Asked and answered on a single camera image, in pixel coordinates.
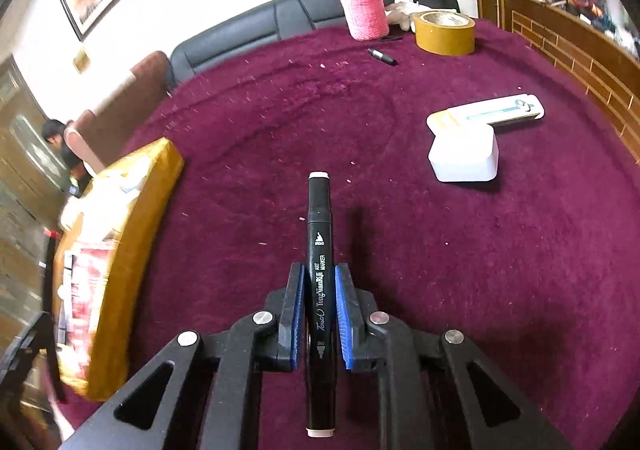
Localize black marker beige cap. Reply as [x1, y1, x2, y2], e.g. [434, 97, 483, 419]
[305, 171, 337, 438]

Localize yellow gold tray box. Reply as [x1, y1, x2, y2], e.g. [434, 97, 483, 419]
[53, 138, 183, 401]

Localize wooden cabinet doors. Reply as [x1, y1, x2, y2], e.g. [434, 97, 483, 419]
[0, 55, 70, 348]

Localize maroon velvet table cloth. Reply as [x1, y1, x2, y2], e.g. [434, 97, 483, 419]
[49, 18, 640, 450]

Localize seated person in black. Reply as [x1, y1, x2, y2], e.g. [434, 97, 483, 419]
[41, 119, 92, 197]

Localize white square box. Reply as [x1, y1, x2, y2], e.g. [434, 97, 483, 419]
[427, 123, 499, 183]

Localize brown fabric armchair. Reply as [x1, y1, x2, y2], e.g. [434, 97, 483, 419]
[63, 51, 169, 174]

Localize white flat toothpaste box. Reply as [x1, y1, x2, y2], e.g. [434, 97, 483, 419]
[425, 94, 544, 135]

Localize small black lipstick tube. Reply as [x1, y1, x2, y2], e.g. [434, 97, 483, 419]
[368, 48, 397, 66]

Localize brown packing tape roll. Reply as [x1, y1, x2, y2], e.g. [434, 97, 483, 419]
[413, 10, 475, 56]

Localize black leather sofa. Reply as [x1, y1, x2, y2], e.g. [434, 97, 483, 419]
[166, 0, 346, 88]

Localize wooden side shelf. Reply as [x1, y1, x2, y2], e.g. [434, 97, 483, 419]
[477, 0, 639, 159]

